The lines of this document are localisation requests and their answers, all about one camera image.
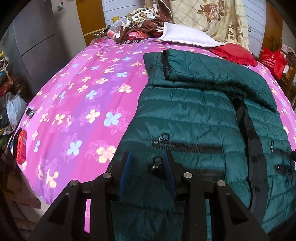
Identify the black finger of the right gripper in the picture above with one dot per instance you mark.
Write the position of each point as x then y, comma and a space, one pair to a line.
293, 156

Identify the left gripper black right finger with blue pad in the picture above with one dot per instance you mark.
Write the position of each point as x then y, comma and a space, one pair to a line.
209, 204

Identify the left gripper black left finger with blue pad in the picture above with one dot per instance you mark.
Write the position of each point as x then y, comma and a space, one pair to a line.
82, 211

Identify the dark green puffer jacket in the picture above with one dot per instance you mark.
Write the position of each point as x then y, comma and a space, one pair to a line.
217, 118

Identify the wooden shelf rack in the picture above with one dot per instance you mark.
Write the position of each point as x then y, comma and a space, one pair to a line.
286, 81

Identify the pink floral bed sheet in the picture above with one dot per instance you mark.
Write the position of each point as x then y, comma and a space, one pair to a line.
84, 110

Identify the red box at bedside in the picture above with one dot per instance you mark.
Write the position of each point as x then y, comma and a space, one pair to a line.
21, 146

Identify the red shopping bag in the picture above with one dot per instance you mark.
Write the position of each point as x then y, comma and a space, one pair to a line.
274, 61

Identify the small black device on bed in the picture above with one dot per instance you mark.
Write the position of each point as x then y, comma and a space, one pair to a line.
30, 112

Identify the red ruffled cushion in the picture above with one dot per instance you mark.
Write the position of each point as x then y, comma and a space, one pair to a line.
235, 53

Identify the white plastic bag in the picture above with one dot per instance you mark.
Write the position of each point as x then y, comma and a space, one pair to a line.
15, 108

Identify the cream rose quilt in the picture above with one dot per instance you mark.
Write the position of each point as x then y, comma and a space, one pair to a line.
224, 21

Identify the white pillow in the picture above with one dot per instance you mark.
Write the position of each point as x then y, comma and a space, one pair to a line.
186, 35

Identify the grey wardrobe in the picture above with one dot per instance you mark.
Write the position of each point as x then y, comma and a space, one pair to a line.
41, 40

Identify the brown floral bedding pile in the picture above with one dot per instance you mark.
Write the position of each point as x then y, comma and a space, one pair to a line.
140, 24

